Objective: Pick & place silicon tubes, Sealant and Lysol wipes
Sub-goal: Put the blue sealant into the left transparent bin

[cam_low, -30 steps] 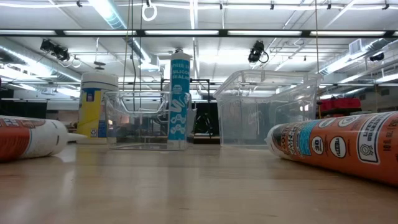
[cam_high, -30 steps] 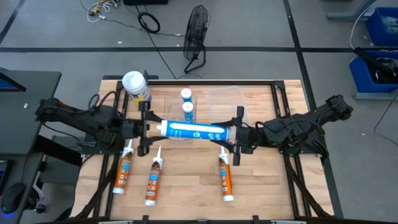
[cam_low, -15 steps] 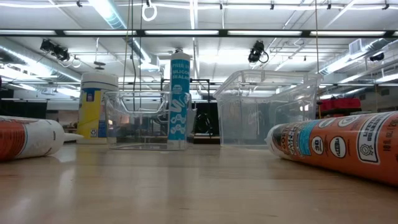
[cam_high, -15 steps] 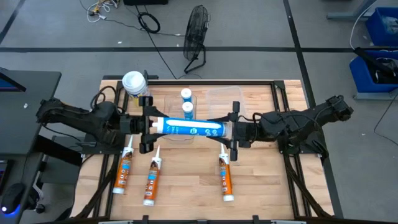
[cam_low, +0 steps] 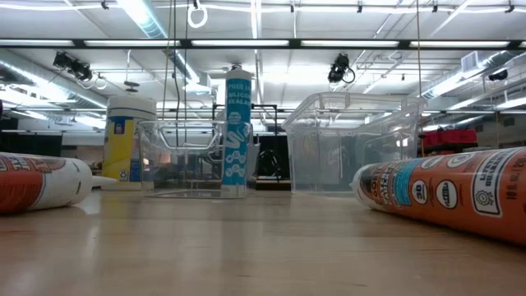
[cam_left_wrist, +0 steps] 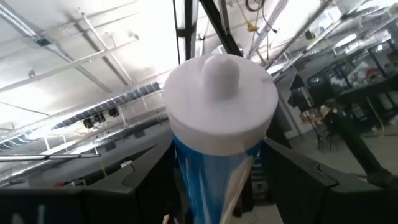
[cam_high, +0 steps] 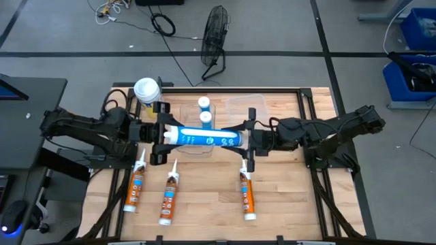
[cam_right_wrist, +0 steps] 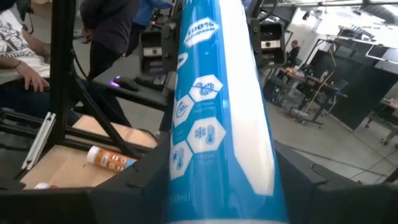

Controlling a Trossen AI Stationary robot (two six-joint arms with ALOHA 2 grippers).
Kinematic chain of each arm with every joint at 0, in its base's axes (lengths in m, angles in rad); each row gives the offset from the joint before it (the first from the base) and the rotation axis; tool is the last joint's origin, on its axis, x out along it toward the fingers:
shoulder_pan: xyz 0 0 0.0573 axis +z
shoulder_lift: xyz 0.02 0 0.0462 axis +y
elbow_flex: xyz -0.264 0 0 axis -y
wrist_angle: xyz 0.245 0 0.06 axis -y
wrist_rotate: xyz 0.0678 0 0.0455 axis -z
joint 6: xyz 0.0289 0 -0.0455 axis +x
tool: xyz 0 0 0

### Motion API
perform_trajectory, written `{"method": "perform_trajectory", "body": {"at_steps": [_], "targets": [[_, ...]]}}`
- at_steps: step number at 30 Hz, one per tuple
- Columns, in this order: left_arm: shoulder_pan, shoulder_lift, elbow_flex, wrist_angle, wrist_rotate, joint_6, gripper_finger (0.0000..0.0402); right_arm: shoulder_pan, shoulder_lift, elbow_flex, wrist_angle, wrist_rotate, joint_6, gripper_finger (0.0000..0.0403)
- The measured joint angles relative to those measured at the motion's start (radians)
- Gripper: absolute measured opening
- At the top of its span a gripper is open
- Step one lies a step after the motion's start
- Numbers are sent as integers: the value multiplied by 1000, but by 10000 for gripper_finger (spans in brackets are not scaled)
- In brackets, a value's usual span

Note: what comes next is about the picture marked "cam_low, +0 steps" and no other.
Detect blue white silicone sealant tube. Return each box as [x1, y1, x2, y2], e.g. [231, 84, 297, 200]
[220, 67, 253, 198]

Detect large clear plastic bin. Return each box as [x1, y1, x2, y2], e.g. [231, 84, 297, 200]
[281, 91, 427, 195]

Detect orange sealant tube white nozzle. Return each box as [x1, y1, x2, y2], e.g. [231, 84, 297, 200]
[349, 146, 526, 247]
[0, 151, 119, 215]

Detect Lysol wipes canister white lid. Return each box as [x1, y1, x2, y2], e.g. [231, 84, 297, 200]
[101, 95, 158, 191]

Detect black floor fan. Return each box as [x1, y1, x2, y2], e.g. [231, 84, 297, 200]
[256, 148, 284, 182]

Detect small clear plastic bin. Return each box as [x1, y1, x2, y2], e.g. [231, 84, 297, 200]
[138, 119, 261, 200]

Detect red storage bins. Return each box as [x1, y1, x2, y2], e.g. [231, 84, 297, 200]
[422, 129, 478, 148]

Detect white hanging ring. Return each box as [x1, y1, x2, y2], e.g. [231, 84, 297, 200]
[187, 2, 209, 29]

